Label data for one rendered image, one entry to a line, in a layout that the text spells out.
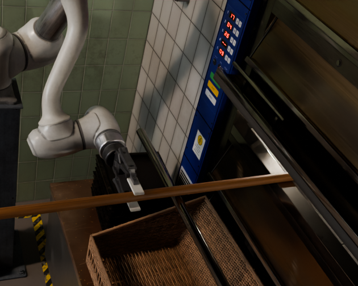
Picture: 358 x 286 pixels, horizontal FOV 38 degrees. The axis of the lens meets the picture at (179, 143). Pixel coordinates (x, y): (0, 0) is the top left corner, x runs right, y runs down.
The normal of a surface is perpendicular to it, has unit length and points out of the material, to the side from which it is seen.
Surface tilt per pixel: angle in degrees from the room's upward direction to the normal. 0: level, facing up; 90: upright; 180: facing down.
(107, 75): 90
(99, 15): 90
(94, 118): 18
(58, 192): 0
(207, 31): 90
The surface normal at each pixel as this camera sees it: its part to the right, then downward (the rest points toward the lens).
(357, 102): -0.77, -0.20
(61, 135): 0.34, 0.07
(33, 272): 0.22, -0.78
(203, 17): -0.90, 0.07
